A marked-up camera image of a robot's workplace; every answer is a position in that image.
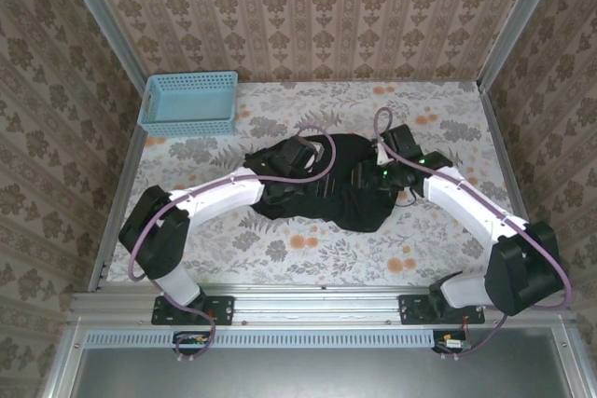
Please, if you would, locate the black t-shirt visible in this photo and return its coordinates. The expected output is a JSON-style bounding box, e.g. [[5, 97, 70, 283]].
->
[[251, 132, 400, 235]]

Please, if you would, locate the floral tablecloth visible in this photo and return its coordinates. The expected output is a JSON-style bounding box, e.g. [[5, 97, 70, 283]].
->
[[109, 80, 537, 287]]

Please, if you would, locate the blue plastic basket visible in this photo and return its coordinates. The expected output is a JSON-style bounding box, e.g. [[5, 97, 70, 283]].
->
[[138, 70, 240, 139]]

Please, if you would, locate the small connector board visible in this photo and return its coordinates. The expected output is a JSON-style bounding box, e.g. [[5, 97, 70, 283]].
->
[[432, 330, 473, 355], [173, 330, 211, 356]]

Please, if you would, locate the grey metal panel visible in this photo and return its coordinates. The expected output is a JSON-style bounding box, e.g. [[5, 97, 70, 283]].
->
[[44, 325, 597, 398]]

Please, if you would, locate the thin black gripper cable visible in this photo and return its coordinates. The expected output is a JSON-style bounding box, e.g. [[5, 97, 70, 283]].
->
[[395, 185, 421, 209]]

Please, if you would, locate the aluminium table side rail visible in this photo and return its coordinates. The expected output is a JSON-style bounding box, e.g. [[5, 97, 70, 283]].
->
[[88, 125, 150, 295], [478, 83, 551, 290]]

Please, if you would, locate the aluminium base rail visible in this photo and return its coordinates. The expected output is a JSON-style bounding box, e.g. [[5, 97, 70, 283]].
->
[[69, 283, 575, 327]]

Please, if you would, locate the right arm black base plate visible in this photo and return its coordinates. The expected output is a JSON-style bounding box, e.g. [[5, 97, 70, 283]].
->
[[398, 294, 486, 326]]

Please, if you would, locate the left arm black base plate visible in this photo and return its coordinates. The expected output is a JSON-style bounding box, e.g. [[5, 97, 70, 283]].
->
[[151, 295, 235, 326]]

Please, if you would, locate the grey slotted cable duct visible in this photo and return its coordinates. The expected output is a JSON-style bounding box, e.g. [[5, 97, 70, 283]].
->
[[86, 328, 437, 349]]

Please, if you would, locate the aluminium frame post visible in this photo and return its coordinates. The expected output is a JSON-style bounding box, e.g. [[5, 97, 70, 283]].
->
[[53, 0, 148, 94], [476, 0, 568, 91]]

